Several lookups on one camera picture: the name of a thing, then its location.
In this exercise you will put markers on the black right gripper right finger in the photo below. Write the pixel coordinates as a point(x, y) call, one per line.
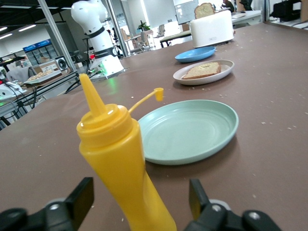
point(204, 211)

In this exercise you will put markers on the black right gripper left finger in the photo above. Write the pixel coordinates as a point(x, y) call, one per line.
point(79, 199)

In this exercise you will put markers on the brown bread slice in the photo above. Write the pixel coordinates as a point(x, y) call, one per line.
point(202, 71)
point(204, 10)

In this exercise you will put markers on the tray of bread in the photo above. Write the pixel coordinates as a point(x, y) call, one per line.
point(41, 77)

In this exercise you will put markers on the yellow mustard squeeze bottle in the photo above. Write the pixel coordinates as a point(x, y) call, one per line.
point(115, 156)

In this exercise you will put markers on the blue display shelf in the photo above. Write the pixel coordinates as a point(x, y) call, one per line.
point(38, 47)

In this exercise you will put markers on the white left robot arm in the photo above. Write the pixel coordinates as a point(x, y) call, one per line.
point(96, 24)

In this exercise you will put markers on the white whiteboard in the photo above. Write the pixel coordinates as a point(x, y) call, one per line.
point(185, 12)

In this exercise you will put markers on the green potted plant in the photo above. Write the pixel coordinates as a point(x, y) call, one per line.
point(144, 26)

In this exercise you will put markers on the white toaster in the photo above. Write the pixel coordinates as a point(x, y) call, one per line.
point(211, 31)

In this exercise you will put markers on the beige plate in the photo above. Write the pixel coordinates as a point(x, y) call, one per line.
point(226, 69)

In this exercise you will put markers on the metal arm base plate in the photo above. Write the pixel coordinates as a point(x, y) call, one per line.
point(115, 72)

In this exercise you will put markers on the grey aluminium frame post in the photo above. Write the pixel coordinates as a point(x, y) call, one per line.
point(118, 29)
point(57, 31)

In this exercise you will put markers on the blue plate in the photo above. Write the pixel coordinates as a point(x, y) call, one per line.
point(195, 55)

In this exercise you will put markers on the green plate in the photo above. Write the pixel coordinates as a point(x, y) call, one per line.
point(190, 132)

